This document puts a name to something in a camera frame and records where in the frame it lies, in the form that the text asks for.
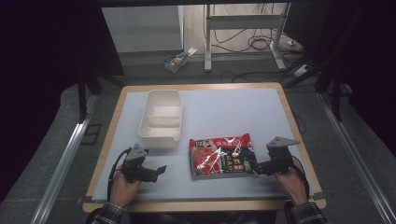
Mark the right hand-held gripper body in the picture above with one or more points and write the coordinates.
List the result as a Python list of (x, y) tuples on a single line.
[(280, 155)]

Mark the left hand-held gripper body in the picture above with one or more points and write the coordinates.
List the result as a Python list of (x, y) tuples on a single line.
[(136, 161)]

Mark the red noodle packet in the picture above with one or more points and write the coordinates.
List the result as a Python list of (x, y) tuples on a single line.
[(221, 157)]

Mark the person's left hand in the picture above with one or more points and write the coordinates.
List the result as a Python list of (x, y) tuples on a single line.
[(124, 189)]

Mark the person's right hand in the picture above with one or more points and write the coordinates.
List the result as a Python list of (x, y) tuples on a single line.
[(292, 185)]

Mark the white plastic bin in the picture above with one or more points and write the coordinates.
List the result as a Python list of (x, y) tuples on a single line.
[(161, 119)]

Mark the pale blue table mat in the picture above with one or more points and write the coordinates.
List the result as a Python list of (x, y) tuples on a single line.
[(211, 118)]

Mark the black stand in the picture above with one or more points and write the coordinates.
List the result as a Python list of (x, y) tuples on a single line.
[(333, 90), (87, 90)]

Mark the white power strip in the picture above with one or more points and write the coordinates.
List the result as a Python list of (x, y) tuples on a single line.
[(301, 70)]

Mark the small printed carton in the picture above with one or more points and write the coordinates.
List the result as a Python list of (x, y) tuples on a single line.
[(179, 59)]

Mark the dark curtain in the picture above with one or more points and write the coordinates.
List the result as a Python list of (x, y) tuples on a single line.
[(364, 62), (40, 77)]

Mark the white cabinet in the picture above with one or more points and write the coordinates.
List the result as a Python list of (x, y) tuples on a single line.
[(143, 28)]

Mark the black floor frame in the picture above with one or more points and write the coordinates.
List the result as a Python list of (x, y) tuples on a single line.
[(91, 133)]

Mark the aluminium rail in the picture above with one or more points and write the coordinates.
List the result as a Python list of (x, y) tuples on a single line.
[(62, 161), (358, 155)]

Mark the grey metal desk frame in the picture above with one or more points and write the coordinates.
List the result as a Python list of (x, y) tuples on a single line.
[(243, 25)]

